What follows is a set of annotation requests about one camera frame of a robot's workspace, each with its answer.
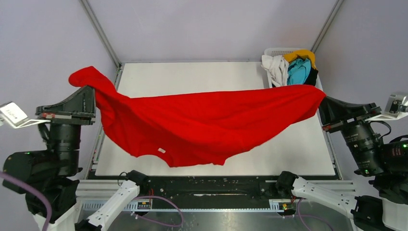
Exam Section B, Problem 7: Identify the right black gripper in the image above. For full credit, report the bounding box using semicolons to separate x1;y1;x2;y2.
312;91;384;172

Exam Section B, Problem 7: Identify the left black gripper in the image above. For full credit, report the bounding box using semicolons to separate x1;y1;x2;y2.
39;80;99;173

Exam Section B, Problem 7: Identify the red t-shirt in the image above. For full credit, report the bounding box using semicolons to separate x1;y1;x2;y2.
68;66;326;167

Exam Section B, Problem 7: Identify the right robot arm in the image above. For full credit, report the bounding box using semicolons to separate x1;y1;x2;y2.
275;92;408;231

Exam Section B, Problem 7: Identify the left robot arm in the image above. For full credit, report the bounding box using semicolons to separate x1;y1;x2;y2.
0;86;149;231

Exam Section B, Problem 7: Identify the black t-shirt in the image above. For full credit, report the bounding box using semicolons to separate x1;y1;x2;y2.
303;68;319;86

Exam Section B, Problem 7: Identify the teal t-shirt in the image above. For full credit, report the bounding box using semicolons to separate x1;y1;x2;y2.
287;58;311;85

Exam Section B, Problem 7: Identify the yellow t-shirt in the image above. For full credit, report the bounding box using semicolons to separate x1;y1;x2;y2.
283;49;317;70

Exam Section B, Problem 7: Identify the white t-shirt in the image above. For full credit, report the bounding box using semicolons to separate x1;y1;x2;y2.
261;55;289;87

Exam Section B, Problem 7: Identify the white plastic laundry basket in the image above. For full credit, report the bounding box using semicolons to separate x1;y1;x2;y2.
264;48;322;89

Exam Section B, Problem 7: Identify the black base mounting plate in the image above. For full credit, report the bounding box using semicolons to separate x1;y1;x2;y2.
88;170;315;210

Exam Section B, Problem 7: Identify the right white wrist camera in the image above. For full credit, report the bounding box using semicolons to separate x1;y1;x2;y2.
366;92;408;121

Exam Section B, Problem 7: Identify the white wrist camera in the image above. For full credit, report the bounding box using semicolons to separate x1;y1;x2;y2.
366;92;408;121
0;102;50;129

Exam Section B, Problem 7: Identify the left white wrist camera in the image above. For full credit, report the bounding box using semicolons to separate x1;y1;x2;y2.
0;102;50;129

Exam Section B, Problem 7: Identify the aluminium frame rail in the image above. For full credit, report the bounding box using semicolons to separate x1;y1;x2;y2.
76;180;356;212

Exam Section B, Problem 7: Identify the purple cable under base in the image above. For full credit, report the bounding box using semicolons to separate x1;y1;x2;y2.
133;195;185;228

